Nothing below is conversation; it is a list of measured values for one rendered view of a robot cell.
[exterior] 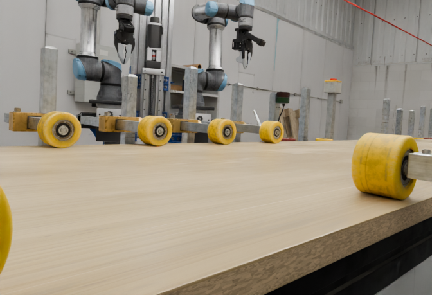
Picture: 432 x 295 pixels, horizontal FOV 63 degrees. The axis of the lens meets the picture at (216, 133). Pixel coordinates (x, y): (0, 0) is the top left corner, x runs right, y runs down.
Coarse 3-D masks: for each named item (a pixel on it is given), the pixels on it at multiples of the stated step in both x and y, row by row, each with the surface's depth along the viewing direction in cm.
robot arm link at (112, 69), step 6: (102, 60) 198; (108, 60) 197; (102, 66) 195; (108, 66) 197; (114, 66) 199; (120, 66) 202; (102, 72) 195; (108, 72) 196; (114, 72) 199; (120, 72) 202; (102, 78) 197; (108, 78) 198; (114, 78) 199; (120, 78) 203
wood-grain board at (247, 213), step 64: (64, 192) 38; (128, 192) 39; (192, 192) 41; (256, 192) 43; (320, 192) 45; (64, 256) 22; (128, 256) 22; (192, 256) 23; (256, 256) 23; (320, 256) 28
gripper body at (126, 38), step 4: (116, 16) 155; (120, 16) 154; (124, 16) 154; (128, 16) 155; (120, 28) 158; (116, 32) 154; (120, 32) 154; (124, 32) 155; (120, 36) 154; (124, 36) 155; (128, 36) 156; (132, 36) 156; (120, 40) 156; (124, 40) 155; (128, 40) 156
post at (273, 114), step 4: (272, 96) 163; (272, 100) 163; (272, 104) 163; (272, 108) 163; (272, 112) 163; (276, 112) 164; (272, 116) 163; (276, 116) 164; (268, 120) 165; (272, 120) 163; (276, 120) 164
